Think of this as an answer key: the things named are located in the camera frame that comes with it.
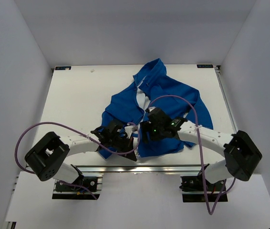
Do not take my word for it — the corner label sticker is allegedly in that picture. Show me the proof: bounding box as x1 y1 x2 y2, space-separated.
54 66 71 71
196 64 213 68

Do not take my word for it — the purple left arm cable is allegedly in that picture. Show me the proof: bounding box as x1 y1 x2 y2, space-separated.
15 121 140 200

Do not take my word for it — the aluminium right side rail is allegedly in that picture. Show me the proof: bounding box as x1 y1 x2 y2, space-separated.
214 65 238 133

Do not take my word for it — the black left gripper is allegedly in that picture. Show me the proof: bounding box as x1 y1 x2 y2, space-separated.
109 135 137 161

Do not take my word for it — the aluminium rail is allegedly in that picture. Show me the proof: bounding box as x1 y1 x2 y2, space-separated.
76 166 201 174
214 65 238 133

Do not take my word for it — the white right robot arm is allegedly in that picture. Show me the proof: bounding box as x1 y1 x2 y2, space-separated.
140 108 262 190

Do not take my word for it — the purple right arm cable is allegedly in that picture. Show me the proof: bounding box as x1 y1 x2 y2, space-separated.
145 94 237 216

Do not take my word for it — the left corner label sticker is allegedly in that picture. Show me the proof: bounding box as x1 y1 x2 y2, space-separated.
54 66 71 71

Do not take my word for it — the right corner label sticker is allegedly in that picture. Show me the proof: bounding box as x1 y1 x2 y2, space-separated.
196 64 213 68

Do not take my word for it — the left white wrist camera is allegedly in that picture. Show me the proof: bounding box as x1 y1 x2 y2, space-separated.
124 125 137 138

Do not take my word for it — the aluminium front rail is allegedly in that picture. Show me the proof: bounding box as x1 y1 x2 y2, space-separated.
76 166 201 174

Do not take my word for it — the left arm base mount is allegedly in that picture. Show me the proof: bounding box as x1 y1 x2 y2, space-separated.
52 174 103 200

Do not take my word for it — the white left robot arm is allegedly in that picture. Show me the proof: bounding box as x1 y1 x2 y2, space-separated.
25 120 137 190

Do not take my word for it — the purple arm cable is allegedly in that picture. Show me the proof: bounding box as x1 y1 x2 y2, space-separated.
145 94 237 216
15 121 140 200

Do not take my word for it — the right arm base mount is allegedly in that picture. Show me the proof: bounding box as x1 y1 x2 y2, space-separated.
179 176 224 203

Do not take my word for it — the blue zip jacket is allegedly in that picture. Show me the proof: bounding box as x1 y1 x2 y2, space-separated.
98 58 214 161

